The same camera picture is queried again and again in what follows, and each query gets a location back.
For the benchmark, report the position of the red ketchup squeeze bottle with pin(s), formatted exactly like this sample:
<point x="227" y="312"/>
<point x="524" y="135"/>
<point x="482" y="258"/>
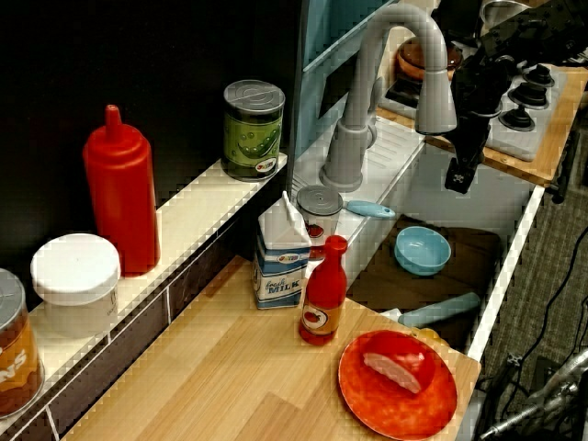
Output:
<point x="121" y="193"/>

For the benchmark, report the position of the yellow toy bell pepper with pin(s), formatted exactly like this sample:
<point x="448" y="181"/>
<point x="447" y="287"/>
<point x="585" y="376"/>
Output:
<point x="428" y="334"/>

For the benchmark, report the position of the white toy sink basin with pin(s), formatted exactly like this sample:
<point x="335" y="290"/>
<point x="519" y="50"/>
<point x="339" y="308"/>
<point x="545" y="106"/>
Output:
<point x="390" y="151"/>

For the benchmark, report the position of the gray toy faucet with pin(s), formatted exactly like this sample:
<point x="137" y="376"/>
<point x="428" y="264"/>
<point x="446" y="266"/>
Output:
<point x="367" y="92"/>

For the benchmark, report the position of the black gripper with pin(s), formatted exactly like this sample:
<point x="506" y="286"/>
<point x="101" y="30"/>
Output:
<point x="473" y="138"/>

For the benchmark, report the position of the green peas can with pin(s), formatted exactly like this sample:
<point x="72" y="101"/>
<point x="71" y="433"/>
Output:
<point x="252" y="138"/>

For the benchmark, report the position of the black stove grate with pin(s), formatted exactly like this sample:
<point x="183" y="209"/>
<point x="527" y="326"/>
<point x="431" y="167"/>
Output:
<point x="399" y="94"/>

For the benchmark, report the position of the white toy stove top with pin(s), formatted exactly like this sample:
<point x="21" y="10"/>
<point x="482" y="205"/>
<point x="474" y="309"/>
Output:
<point x="546" y="124"/>

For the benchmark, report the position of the black stove knob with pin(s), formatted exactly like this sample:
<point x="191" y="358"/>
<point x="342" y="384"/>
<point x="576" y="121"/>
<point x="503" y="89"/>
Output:
<point x="539" y="75"/>
<point x="516" y="119"/>
<point x="528" y="96"/>

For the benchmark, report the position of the white lidded jar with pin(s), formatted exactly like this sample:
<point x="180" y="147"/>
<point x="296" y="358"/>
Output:
<point x="75" y="280"/>

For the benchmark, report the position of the small red sauce bottle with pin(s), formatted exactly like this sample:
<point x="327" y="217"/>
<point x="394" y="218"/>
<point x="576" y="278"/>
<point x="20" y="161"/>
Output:
<point x="324" y="294"/>

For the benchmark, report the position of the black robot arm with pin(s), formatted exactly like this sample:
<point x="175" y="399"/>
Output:
<point x="478" y="82"/>

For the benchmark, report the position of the orange beans can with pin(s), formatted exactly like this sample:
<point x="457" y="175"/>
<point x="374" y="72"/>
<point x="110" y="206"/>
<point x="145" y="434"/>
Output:
<point x="16" y="353"/>

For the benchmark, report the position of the toy milk carton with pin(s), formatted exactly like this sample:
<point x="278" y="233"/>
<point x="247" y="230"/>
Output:
<point x="280" y="266"/>

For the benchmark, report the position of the metal bowl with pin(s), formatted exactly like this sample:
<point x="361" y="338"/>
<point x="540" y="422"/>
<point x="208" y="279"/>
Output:
<point x="500" y="11"/>

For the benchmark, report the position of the brown glass pan lid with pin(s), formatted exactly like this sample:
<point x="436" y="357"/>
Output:
<point x="413" y="48"/>

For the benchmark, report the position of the gray metal stand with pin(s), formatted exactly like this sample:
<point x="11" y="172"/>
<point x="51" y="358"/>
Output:
<point x="551" y="381"/>

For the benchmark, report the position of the orange plastic plate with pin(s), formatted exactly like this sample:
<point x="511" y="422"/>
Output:
<point x="395" y="409"/>

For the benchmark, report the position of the light blue plastic bowl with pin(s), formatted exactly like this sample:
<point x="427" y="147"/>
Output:
<point x="420" y="252"/>

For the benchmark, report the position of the white shelf ledge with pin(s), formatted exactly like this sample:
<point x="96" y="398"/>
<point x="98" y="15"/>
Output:
<point x="184" y="216"/>

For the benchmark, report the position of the small tomato can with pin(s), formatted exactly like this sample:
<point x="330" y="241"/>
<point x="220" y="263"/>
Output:
<point x="319" y="216"/>

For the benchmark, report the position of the red white toy food slice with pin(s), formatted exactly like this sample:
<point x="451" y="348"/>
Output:
<point x="399" y="363"/>

